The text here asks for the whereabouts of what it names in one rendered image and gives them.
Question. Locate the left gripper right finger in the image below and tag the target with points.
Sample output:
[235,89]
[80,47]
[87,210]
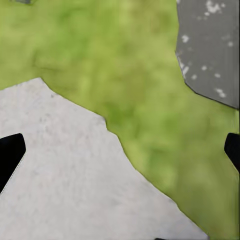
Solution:
[232,149]

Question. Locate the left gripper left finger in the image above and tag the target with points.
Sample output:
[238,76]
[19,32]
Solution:
[12,150]

